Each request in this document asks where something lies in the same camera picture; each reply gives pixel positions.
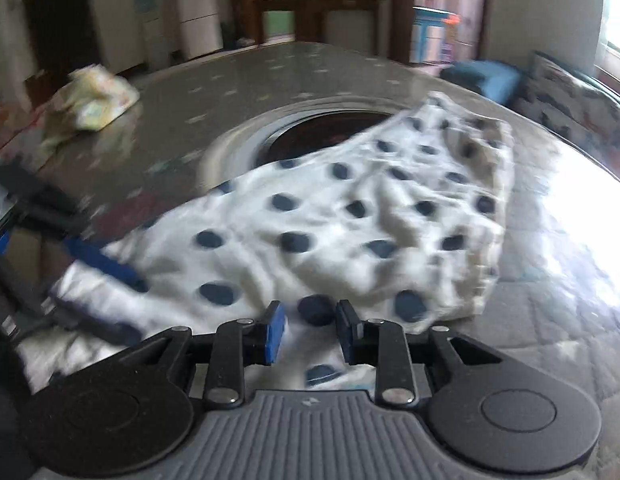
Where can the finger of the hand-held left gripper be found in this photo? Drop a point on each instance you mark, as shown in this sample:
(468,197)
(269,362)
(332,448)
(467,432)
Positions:
(107,265)
(97,327)

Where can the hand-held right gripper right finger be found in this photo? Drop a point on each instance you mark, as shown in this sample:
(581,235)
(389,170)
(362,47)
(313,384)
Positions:
(346,332)

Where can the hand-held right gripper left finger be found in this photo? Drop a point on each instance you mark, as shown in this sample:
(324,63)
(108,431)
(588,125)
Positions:
(273,332)

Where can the white polka dot garment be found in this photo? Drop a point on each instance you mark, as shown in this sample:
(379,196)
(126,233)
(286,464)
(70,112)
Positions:
(330,220)

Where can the yellow patterned folded cloth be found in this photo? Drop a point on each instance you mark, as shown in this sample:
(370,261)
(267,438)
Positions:
(92,102)

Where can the white water dispenser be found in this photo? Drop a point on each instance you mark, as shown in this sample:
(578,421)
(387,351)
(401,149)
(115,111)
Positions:
(155,32)

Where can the dark wooden door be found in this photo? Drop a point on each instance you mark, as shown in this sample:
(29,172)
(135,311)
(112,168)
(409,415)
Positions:
(62,22)

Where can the white refrigerator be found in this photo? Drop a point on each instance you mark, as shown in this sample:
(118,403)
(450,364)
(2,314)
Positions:
(198,12)

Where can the blue cushion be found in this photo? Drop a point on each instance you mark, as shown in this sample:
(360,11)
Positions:
(482,80)

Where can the blue plastic stool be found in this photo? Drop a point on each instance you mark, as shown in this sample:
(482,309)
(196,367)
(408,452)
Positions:
(430,32)

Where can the wooden side table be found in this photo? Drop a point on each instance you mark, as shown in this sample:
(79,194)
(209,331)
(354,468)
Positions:
(315,15)

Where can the patterned cushion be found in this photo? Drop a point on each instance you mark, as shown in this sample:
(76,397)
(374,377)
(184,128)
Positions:
(572,102)

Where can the window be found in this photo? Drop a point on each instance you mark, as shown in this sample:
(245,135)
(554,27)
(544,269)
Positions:
(617,12)

